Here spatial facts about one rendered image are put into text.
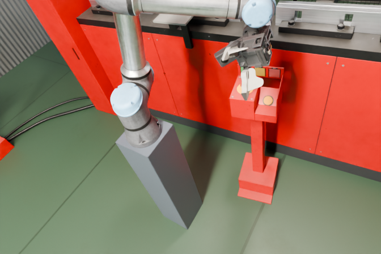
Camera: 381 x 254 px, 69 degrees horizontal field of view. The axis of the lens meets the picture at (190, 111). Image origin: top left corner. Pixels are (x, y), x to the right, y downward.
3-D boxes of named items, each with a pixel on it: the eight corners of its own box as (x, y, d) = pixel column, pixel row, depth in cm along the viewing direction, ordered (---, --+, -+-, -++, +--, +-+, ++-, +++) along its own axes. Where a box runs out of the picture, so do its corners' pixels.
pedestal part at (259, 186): (237, 195, 170) (236, 186, 162) (246, 161, 185) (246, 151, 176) (270, 204, 163) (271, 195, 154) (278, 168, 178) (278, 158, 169)
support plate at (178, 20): (153, 22, 133) (152, 20, 133) (179, -4, 148) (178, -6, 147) (185, 25, 125) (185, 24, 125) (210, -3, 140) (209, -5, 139)
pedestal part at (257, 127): (252, 170, 166) (249, 110, 128) (254, 163, 170) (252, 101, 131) (262, 173, 164) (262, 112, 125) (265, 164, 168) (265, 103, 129)
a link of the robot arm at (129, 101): (118, 130, 106) (103, 106, 96) (126, 105, 115) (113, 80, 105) (148, 128, 103) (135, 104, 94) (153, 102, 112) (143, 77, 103)
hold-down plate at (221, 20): (174, 22, 153) (173, 17, 151) (180, 17, 156) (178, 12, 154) (225, 26, 140) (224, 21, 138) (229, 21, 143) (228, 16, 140)
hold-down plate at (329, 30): (278, 32, 128) (278, 26, 126) (281, 26, 131) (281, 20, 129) (351, 39, 115) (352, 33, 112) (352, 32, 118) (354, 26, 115)
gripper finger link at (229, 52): (238, 43, 64) (253, 41, 71) (216, 49, 67) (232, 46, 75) (241, 57, 64) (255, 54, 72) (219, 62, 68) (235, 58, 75)
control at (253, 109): (231, 117, 127) (227, 88, 115) (240, 92, 137) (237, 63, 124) (276, 123, 120) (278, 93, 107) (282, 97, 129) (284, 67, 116)
